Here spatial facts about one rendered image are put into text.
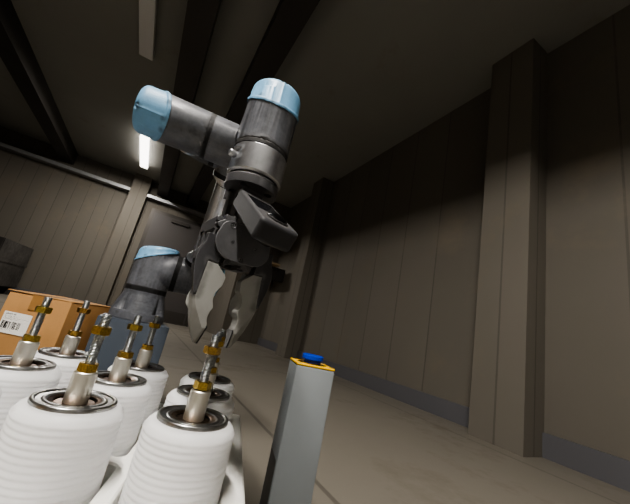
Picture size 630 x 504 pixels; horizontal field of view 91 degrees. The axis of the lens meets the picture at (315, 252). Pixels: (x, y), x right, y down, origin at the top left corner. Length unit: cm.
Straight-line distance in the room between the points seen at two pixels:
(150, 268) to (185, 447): 74
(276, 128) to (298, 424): 46
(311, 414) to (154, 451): 28
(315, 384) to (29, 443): 37
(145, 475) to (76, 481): 6
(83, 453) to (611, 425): 207
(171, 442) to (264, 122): 37
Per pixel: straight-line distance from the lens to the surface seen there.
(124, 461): 49
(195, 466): 37
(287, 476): 61
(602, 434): 217
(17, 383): 54
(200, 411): 39
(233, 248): 38
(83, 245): 716
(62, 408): 39
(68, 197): 737
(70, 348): 67
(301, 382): 57
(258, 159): 42
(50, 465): 39
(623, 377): 214
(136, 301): 103
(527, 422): 212
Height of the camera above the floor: 36
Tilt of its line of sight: 15 degrees up
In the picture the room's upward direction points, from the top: 12 degrees clockwise
